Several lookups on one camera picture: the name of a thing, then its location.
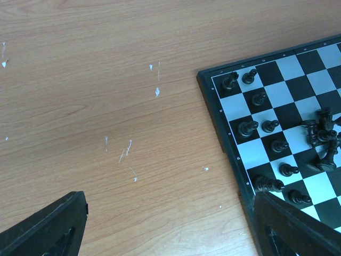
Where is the black and white chessboard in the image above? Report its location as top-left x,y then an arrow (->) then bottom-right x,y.
197,35 -> 340,241

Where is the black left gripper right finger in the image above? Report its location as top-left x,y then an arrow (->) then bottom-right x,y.
253,192 -> 340,255

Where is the black rook chess piece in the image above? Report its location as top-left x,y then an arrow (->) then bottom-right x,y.
221,71 -> 239,91

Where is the black pile of chess pieces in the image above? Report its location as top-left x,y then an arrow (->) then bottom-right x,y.
301,107 -> 340,172

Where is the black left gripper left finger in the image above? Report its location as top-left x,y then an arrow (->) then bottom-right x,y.
1,191 -> 88,255

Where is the black pawn chess piece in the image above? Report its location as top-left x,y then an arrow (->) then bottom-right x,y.
242,69 -> 257,84

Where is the black king chess piece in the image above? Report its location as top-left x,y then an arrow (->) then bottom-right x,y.
253,175 -> 285,193

